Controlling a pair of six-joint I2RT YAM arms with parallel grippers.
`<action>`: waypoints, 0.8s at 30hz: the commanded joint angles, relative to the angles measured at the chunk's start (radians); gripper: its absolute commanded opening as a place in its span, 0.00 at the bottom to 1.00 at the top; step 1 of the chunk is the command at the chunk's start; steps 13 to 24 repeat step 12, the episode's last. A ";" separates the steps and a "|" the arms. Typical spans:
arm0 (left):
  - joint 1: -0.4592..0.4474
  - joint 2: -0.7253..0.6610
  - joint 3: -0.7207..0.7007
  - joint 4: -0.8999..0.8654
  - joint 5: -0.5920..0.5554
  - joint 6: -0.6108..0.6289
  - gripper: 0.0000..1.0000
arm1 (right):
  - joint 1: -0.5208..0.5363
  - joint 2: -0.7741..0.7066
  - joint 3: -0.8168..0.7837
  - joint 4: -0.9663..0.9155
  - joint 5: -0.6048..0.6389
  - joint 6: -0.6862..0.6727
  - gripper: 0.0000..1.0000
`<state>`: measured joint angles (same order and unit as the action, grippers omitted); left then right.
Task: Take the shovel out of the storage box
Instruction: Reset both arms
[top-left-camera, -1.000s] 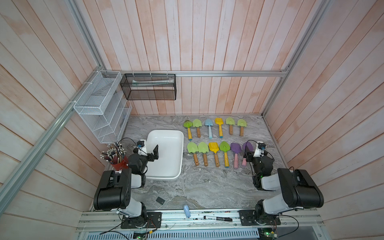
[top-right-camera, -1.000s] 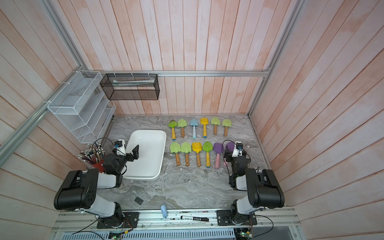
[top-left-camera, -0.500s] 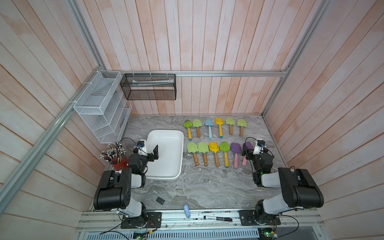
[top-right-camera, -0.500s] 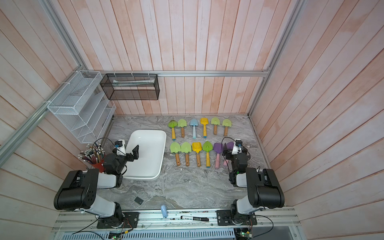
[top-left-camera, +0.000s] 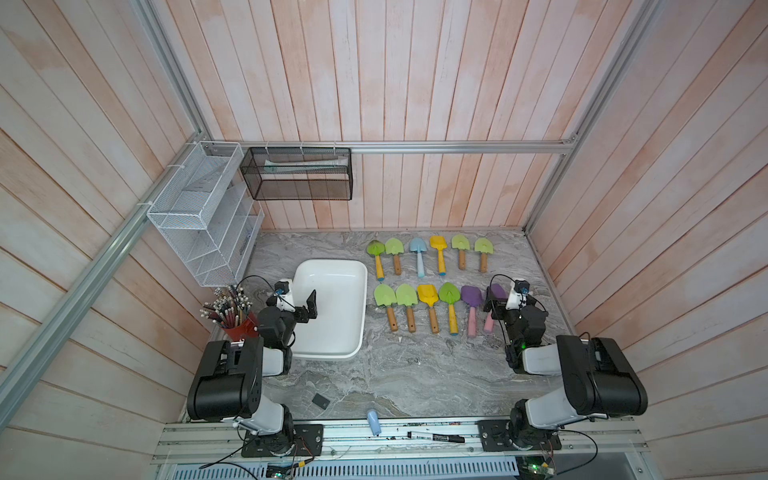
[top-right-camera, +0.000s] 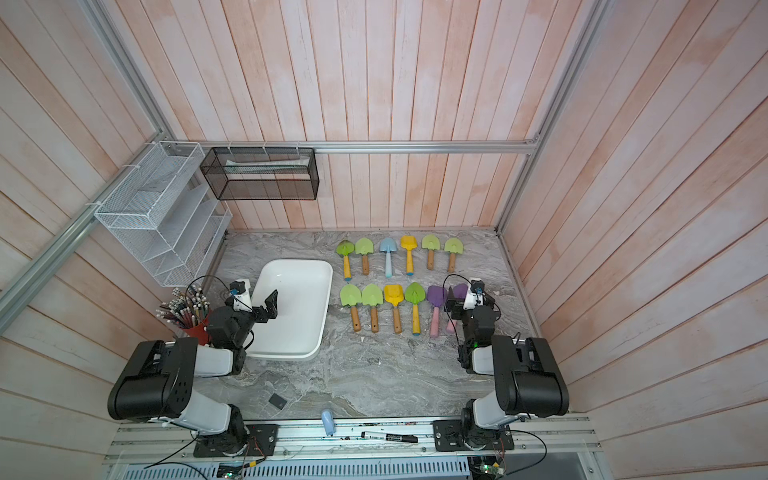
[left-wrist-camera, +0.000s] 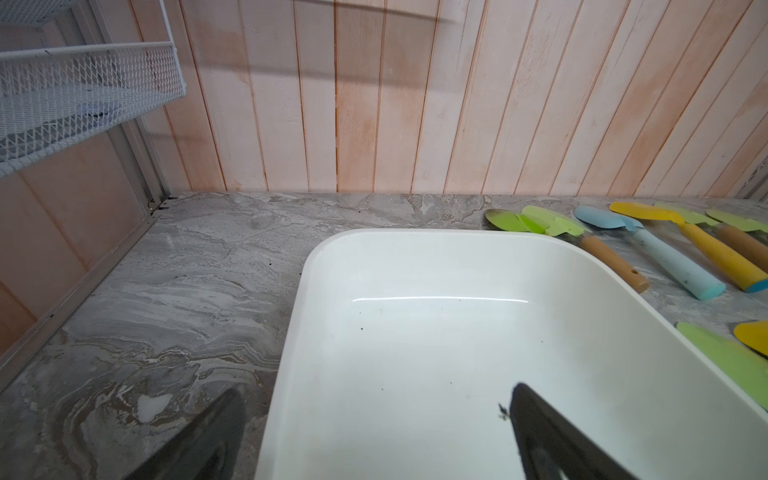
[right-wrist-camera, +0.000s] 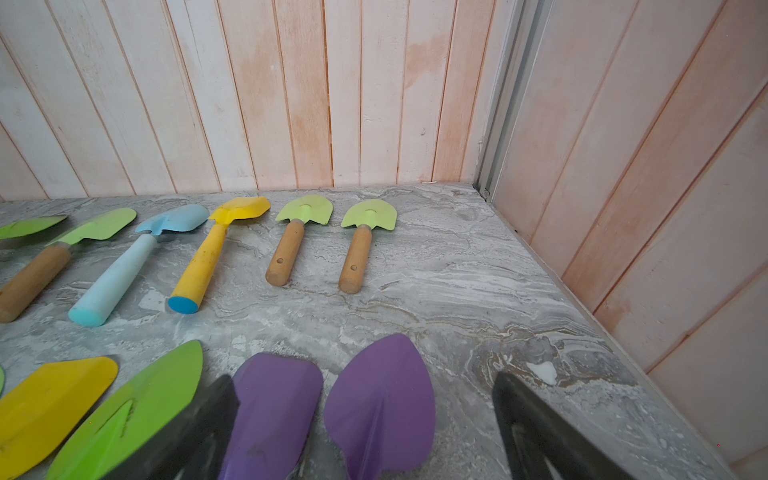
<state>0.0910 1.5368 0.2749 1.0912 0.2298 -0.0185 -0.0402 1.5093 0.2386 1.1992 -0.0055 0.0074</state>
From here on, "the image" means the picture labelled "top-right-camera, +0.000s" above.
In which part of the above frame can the purple shovel round blade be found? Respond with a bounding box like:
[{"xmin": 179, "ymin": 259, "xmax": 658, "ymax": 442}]
[{"xmin": 447, "ymin": 284, "xmax": 469, "ymax": 332}]

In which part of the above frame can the purple shovel square blade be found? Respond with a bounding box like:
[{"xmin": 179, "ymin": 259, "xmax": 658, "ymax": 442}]
[{"xmin": 426, "ymin": 285, "xmax": 447, "ymax": 338}]

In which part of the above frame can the green shovel yellow blue handle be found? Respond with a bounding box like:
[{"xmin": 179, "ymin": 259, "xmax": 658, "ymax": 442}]
[{"xmin": 405, "ymin": 282, "xmax": 426, "ymax": 336}]

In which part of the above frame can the green spade wooden handle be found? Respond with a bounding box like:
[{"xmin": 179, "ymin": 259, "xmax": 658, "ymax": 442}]
[{"xmin": 444, "ymin": 237, "xmax": 464, "ymax": 273}]

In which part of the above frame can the light green shovel wide blade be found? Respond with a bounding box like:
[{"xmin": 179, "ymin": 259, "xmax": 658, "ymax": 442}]
[{"xmin": 340, "ymin": 284, "xmax": 362, "ymax": 332}]

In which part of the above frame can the light green shovel wooden handle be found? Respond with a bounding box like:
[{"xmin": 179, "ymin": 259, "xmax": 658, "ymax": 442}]
[{"xmin": 421, "ymin": 234, "xmax": 441, "ymax": 270}]

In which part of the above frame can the narrow green trowel wooden handle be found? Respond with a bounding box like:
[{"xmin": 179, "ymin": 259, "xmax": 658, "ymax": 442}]
[{"xmin": 362, "ymin": 284, "xmax": 384, "ymax": 333}]

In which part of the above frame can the light blue shovel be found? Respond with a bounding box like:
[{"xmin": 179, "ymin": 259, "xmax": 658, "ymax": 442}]
[{"xmin": 379, "ymin": 238, "xmax": 398, "ymax": 278}]

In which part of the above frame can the olive green pointed shovel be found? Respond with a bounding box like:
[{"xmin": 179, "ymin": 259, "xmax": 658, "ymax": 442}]
[{"xmin": 355, "ymin": 238, "xmax": 374, "ymax": 276}]

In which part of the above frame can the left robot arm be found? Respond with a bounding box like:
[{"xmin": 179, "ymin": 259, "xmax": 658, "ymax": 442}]
[{"xmin": 107, "ymin": 290, "xmax": 278, "ymax": 456}]

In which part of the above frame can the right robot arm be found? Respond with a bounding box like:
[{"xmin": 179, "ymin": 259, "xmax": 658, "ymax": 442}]
[{"xmin": 445, "ymin": 298, "xmax": 570, "ymax": 450}]

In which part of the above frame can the white plastic storage box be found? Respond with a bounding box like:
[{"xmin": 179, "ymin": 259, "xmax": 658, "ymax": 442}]
[{"xmin": 247, "ymin": 259, "xmax": 333, "ymax": 361}]

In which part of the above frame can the red cup of pencils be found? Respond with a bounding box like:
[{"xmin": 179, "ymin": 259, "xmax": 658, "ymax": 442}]
[{"xmin": 155, "ymin": 283, "xmax": 211, "ymax": 346}]

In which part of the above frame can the small black square piece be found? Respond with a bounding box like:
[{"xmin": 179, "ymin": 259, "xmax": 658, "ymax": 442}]
[{"xmin": 268, "ymin": 393, "xmax": 287, "ymax": 410}]

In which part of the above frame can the light blue small cylinder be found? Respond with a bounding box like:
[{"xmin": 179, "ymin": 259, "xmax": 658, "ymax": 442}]
[{"xmin": 321, "ymin": 409, "xmax": 336, "ymax": 437}]

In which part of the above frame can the black marker pen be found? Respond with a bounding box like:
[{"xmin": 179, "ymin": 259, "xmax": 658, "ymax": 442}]
[{"xmin": 360, "ymin": 431, "xmax": 419, "ymax": 444}]

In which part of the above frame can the white wire mesh shelf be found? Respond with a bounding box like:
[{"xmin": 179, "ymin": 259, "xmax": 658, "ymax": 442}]
[{"xmin": 95, "ymin": 141, "xmax": 232, "ymax": 288}]

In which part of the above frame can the black mesh wall basket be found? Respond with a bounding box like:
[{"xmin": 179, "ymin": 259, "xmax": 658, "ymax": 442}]
[{"xmin": 201, "ymin": 146, "xmax": 320, "ymax": 201}]

